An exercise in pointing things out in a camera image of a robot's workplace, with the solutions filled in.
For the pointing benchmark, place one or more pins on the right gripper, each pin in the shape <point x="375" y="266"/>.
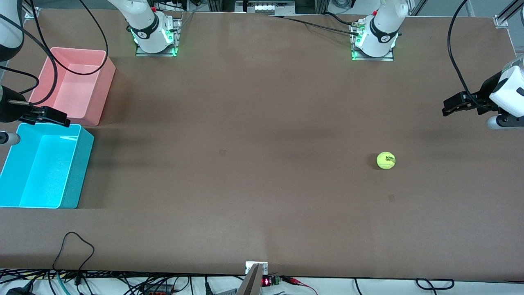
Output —
<point x="9" y="111"/>

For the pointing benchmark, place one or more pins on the grey camera mount bar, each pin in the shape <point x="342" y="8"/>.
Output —
<point x="250" y="287"/>

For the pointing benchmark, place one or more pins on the pink plastic bin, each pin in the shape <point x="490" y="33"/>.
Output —
<point x="73" y="90"/>

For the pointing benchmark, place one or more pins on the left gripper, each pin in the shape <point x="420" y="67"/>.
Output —
<point x="485" y="92"/>

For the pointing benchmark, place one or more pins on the yellow-green tennis ball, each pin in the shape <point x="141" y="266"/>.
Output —
<point x="386" y="160"/>

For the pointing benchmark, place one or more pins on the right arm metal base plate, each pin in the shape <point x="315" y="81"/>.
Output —
<point x="155" y="54"/>

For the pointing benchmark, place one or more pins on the silver camera mount bracket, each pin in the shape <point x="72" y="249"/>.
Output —
<point x="249" y="268"/>

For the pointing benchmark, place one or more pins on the red LED display module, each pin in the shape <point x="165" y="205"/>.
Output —
<point x="267" y="282"/>

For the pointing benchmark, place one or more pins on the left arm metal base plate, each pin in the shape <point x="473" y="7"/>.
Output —
<point x="372" y="59"/>

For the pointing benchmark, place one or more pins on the aluminium frame corner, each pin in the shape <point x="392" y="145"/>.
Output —
<point x="32" y="12"/>
<point x="501" y="20"/>

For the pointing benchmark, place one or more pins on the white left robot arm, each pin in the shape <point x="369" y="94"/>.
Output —
<point x="380" y="32"/>

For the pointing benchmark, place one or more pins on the white device with lights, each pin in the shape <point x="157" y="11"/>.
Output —
<point x="266" y="7"/>

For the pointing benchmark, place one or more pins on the blue plastic bin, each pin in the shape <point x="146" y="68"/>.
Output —
<point x="45" y="172"/>

